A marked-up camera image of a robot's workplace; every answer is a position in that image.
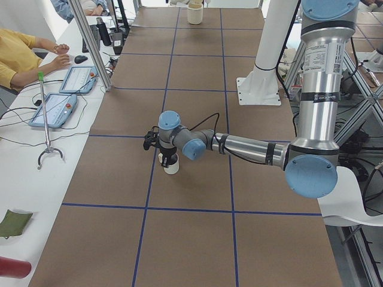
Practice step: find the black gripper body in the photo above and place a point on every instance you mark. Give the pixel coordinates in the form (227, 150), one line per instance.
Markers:
(166, 150)

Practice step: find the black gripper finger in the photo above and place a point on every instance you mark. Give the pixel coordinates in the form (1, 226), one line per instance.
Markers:
(163, 160)
(174, 157)

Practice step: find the white cup with handle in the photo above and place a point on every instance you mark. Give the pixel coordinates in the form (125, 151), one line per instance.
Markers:
(173, 167)

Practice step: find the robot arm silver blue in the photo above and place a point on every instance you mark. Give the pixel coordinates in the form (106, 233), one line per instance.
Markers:
(309, 161)

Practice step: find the upper blue teach pendant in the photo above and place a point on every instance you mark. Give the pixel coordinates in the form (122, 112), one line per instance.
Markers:
(79, 79)

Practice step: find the blue teach pendant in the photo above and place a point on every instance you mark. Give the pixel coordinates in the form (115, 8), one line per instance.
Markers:
(58, 107)
(79, 79)

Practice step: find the lower blue teach pendant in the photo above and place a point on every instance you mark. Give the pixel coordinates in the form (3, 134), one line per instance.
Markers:
(58, 107)

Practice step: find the small black labelled device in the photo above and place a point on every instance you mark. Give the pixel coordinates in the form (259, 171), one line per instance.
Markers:
(117, 42)

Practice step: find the black computer mouse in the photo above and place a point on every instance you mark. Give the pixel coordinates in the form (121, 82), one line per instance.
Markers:
(80, 59)

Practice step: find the black water bottle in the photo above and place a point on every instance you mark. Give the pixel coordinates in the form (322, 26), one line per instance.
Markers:
(103, 31)

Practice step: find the black keyboard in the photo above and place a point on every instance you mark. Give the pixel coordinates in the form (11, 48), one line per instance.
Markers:
(95, 35)

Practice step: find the metal reacher grabber tool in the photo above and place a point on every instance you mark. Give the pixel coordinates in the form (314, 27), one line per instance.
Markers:
(49, 149)

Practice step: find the beige ceramic jar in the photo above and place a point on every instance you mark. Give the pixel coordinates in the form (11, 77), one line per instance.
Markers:
(195, 12)

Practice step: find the green fabric pouch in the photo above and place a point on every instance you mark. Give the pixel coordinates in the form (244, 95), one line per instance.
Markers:
(14, 223)

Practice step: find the person in yellow shirt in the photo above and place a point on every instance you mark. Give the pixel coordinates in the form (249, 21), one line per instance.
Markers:
(20, 65)

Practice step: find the white chair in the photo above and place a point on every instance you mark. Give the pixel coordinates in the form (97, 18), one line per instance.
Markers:
(343, 207)

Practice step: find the red cylinder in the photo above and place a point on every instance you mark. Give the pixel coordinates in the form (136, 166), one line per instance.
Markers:
(14, 268)

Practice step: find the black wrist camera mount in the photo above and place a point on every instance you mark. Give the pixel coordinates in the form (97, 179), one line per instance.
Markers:
(151, 139)

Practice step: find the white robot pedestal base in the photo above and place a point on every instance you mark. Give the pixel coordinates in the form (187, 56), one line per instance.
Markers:
(260, 87)

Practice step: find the aluminium frame post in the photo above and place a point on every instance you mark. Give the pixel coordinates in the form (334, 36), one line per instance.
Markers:
(85, 32)

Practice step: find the aluminium truss frame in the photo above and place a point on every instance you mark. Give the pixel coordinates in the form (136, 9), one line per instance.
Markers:
(364, 83)

